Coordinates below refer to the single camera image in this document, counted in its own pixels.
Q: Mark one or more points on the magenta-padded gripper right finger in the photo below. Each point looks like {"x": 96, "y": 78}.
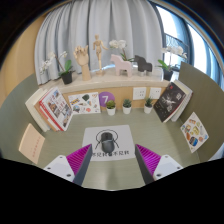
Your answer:
{"x": 166, "y": 165}

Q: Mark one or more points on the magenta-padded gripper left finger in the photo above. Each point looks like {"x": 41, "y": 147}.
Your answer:
{"x": 60, "y": 165}

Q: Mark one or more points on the black computer mouse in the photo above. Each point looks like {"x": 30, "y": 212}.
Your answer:
{"x": 107, "y": 143}

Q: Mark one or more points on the white mouse pad with drawing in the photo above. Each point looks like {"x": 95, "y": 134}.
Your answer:
{"x": 125, "y": 133}

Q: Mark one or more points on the beige booklet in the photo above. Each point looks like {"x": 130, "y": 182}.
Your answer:
{"x": 31, "y": 143}

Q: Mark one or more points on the white card with food stickers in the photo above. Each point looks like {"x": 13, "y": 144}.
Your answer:
{"x": 195, "y": 133}

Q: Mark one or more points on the red-edged photo magazine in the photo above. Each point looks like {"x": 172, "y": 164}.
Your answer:
{"x": 56, "y": 108}

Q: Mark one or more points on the small succulent in white pot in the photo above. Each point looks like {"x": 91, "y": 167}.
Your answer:
{"x": 127, "y": 110}
{"x": 111, "y": 111}
{"x": 148, "y": 109}

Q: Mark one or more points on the black book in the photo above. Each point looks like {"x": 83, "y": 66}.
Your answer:
{"x": 170, "y": 101}

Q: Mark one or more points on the white thick book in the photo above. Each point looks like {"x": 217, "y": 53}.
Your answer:
{"x": 35, "y": 106}

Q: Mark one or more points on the white card with drawn stickers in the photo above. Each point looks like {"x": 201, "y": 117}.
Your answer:
{"x": 83, "y": 104}

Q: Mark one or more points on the purple round number sticker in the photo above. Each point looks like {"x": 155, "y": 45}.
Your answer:
{"x": 105, "y": 97}

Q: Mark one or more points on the white orchid in black pot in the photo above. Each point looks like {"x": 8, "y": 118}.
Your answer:
{"x": 167, "y": 74}
{"x": 66, "y": 77}
{"x": 119, "y": 44}

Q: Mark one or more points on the dark wooden horse figure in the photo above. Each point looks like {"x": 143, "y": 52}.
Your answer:
{"x": 144, "y": 64}

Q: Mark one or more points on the wooden hand model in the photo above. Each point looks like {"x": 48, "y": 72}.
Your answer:
{"x": 82, "y": 61}

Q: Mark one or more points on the pink wooden horse figure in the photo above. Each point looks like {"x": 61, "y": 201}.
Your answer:
{"x": 120, "y": 66}

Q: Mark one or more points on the wooden artist mannequin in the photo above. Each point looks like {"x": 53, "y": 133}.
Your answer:
{"x": 98, "y": 55}

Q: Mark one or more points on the grey curtain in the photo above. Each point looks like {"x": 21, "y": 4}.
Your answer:
{"x": 100, "y": 20}

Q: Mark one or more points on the white wall socket plate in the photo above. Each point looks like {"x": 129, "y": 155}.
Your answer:
{"x": 139, "y": 93}
{"x": 155, "y": 93}

